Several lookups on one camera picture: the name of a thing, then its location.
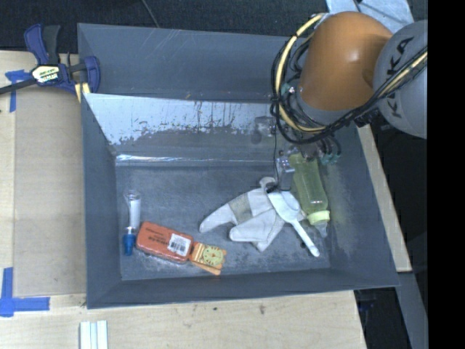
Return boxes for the orange box with barcode label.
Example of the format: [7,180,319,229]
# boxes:
[134,220,195,265]

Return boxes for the orange toy clock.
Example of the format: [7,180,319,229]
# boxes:
[189,241,228,277]

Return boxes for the grey metal bin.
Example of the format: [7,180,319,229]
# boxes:
[76,23,401,310]

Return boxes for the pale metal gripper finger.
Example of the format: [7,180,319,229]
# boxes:
[276,156,296,192]

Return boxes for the clear tube with blue cap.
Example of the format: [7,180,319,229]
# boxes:
[122,190,143,257]

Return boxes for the white plastic spoon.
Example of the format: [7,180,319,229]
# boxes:
[267,190,321,258]

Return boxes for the white work glove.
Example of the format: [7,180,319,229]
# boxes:
[198,176,307,253]

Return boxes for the yellow baby bottle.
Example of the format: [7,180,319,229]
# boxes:
[288,152,332,238]

